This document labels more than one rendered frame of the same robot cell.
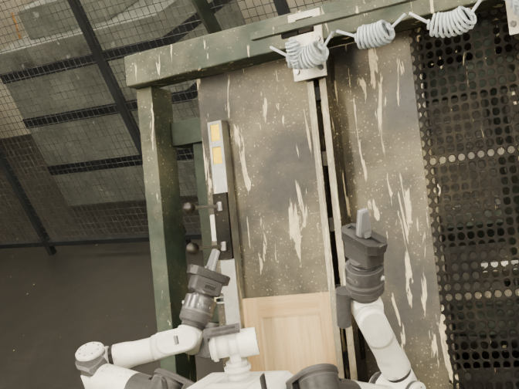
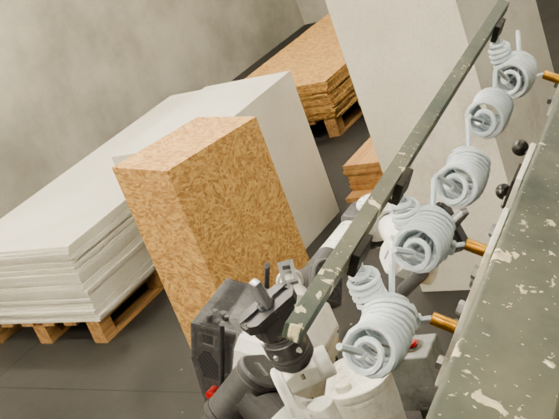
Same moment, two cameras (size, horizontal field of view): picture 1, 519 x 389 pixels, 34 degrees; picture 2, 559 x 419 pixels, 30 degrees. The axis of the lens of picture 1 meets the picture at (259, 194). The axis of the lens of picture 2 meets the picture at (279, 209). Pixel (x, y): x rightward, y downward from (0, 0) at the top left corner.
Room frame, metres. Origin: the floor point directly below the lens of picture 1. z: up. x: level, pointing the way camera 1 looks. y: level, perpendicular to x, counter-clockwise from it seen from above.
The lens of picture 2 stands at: (1.71, -1.94, 2.42)
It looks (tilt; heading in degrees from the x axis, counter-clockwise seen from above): 21 degrees down; 88
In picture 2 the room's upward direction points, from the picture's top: 21 degrees counter-clockwise
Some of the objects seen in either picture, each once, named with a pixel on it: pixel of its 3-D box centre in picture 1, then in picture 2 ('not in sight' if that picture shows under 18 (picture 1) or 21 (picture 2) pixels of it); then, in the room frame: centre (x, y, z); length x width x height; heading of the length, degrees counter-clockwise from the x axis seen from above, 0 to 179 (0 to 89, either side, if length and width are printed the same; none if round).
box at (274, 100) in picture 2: not in sight; (232, 185); (1.66, 3.86, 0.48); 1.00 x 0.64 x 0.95; 51
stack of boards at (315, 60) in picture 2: not in sight; (344, 59); (2.92, 6.70, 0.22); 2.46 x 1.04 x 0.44; 51
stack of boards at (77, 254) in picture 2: not in sight; (144, 199); (1.07, 4.72, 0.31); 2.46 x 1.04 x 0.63; 51
